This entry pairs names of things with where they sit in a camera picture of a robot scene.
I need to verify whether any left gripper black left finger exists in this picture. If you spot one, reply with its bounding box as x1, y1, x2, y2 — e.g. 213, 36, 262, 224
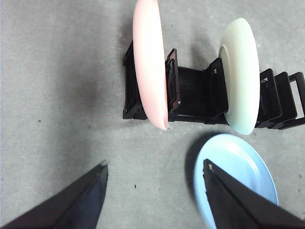
0, 160, 109, 229

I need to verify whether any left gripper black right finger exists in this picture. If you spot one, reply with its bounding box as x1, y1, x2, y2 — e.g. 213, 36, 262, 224
202, 159, 305, 229

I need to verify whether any blue round plate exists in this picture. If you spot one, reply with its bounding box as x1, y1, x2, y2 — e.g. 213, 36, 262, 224
193, 133, 279, 229

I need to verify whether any pale green round plate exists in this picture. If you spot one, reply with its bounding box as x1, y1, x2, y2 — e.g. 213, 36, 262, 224
218, 18, 260, 136

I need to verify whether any pink round plate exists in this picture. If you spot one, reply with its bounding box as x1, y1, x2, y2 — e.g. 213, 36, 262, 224
132, 0, 169, 131

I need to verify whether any black plastic dish rack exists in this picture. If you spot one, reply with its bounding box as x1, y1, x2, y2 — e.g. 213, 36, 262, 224
122, 40, 305, 131

